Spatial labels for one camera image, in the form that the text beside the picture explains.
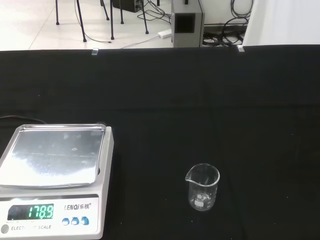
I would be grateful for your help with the black bench cloth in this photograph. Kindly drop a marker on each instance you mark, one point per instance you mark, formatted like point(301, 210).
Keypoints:
point(190, 105)

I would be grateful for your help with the white power strip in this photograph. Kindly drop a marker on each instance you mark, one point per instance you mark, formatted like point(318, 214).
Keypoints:
point(165, 33)

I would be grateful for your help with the grey metal box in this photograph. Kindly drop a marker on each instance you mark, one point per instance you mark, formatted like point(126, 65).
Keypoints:
point(185, 35)

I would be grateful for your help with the clear cloth clip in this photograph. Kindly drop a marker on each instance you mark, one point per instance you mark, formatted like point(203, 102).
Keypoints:
point(95, 51)
point(240, 48)

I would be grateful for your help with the black tripod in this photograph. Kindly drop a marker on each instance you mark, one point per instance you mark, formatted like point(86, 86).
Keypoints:
point(112, 25)
point(82, 27)

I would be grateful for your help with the white electronic balance steel pan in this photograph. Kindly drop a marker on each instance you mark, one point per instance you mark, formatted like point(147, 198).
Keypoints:
point(55, 155)

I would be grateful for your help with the black equipment box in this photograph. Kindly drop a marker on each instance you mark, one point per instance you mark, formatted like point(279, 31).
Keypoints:
point(126, 5)

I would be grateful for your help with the white board panel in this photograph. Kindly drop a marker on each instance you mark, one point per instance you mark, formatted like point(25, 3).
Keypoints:
point(285, 22)

